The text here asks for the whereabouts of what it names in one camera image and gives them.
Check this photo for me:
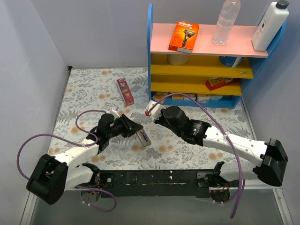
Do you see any white cup on shelf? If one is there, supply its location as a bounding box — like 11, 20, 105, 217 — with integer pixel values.
167, 54, 189, 66

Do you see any blue yellow pink shelf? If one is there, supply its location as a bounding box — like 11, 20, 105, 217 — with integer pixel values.
147, 4, 286, 108

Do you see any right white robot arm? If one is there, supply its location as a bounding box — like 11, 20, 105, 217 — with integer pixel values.
147, 101, 288, 187

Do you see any white bottle black cap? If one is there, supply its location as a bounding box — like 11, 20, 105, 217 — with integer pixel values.
251, 0, 289, 51

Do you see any clear plastic water bottle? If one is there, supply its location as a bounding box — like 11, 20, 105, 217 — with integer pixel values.
211, 0, 241, 46

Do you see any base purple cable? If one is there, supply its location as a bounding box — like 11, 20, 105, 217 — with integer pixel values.
75, 186, 117, 213

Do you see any white remote control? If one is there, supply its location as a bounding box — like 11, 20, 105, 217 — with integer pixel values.
135, 129, 151, 147

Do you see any blue white container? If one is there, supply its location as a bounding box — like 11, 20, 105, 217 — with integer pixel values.
219, 56, 244, 68

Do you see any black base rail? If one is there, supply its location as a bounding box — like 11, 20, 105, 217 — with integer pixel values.
93, 169, 232, 202

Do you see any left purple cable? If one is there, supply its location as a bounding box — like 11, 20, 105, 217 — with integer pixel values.
16, 110, 108, 180

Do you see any orange razor box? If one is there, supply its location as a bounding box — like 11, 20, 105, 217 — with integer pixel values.
168, 21, 199, 53

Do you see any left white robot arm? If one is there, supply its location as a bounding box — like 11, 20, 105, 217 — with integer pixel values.
26, 112, 151, 205

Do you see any floral table mat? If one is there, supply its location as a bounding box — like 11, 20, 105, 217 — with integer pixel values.
44, 67, 253, 171

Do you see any yellow orange box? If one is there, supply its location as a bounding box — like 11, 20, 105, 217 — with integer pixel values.
152, 92, 169, 102

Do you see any red box on shelf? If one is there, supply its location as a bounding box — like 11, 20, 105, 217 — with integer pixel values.
205, 77, 239, 91

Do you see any red toothpaste box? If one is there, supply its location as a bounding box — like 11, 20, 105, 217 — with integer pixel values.
117, 78, 134, 107

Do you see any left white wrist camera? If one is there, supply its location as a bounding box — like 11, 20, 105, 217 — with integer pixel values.
106, 105, 120, 119

